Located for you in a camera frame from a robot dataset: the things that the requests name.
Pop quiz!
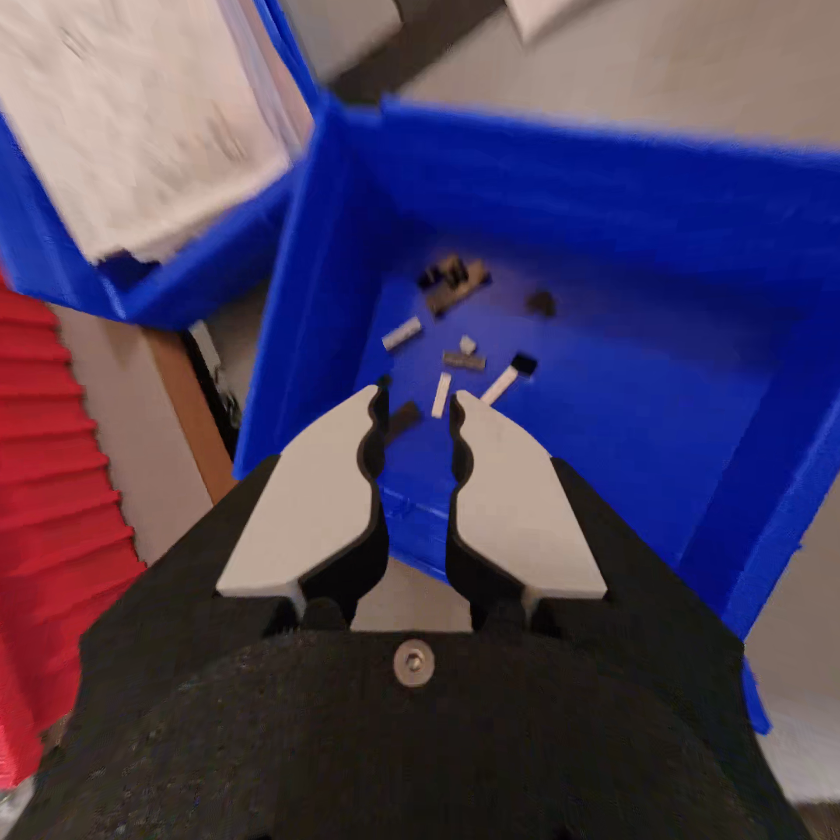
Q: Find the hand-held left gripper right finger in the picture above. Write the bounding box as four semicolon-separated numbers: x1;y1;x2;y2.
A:
446;390;609;632

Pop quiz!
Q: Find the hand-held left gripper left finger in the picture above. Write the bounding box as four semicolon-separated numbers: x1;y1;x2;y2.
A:
215;385;391;627

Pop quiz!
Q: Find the grey desk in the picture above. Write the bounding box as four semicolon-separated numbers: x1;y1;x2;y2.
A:
197;0;840;808

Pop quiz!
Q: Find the wooden edged side table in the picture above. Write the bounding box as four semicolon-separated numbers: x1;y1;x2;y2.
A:
49;282;240;565

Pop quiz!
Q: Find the light grey angled plate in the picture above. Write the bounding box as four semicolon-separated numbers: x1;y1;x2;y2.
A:
382;316;424;353

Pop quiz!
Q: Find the red storage bin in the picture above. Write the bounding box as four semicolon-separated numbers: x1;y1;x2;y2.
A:
0;276;148;791

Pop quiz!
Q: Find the blue storage bin stack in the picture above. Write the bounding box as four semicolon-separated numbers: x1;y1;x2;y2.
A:
0;0;329;329

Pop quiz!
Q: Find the printed paper sheet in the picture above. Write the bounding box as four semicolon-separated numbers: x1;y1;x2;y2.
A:
0;0;312;263

